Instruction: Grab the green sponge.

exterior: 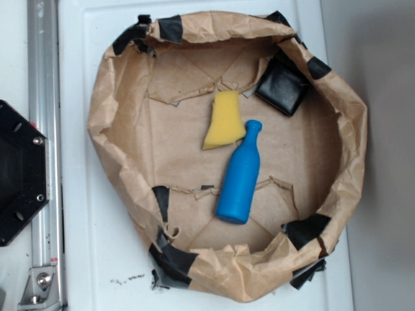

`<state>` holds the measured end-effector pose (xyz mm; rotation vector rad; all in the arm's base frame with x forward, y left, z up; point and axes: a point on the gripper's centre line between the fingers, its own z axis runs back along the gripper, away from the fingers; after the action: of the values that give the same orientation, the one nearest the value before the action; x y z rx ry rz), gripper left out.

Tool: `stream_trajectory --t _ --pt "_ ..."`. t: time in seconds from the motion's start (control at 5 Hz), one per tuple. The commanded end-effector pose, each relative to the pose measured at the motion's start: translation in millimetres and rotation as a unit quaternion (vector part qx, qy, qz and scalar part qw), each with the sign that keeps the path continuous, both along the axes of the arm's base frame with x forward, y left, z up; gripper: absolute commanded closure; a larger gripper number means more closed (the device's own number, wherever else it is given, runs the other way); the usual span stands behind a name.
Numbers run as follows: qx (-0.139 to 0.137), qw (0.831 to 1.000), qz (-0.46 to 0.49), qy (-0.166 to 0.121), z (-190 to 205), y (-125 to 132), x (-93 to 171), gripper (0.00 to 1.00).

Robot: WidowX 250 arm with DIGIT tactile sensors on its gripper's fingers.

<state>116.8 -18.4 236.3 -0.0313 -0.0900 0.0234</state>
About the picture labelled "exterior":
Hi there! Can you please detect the brown paper bag tray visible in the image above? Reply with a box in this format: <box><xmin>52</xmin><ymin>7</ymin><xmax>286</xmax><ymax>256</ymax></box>
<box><xmin>88</xmin><ymin>11</ymin><xmax>368</xmax><ymax>303</ymax></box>

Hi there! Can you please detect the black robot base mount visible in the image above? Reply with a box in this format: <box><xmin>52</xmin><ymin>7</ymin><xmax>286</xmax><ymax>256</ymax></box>
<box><xmin>1</xmin><ymin>100</ymin><xmax>49</xmax><ymax>247</ymax></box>

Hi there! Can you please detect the blue plastic bottle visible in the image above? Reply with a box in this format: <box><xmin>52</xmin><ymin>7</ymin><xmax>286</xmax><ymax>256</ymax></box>
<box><xmin>215</xmin><ymin>120</ymin><xmax>262</xmax><ymax>225</ymax></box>

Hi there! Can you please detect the metal corner bracket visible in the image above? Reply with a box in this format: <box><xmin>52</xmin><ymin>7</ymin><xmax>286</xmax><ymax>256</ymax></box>
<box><xmin>18</xmin><ymin>266</ymin><xmax>60</xmax><ymax>310</ymax></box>

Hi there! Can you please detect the yellow sponge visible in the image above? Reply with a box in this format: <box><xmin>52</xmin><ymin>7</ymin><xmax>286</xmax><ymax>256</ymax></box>
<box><xmin>202</xmin><ymin>91</ymin><xmax>246</xmax><ymax>150</ymax></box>

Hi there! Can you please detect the black square block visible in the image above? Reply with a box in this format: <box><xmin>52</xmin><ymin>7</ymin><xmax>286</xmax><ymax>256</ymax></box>
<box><xmin>255</xmin><ymin>60</ymin><xmax>310</xmax><ymax>117</ymax></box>

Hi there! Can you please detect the aluminium extrusion rail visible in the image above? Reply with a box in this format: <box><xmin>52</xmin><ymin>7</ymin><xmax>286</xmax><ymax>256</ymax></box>
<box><xmin>27</xmin><ymin>1</ymin><xmax>67</xmax><ymax>310</ymax></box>

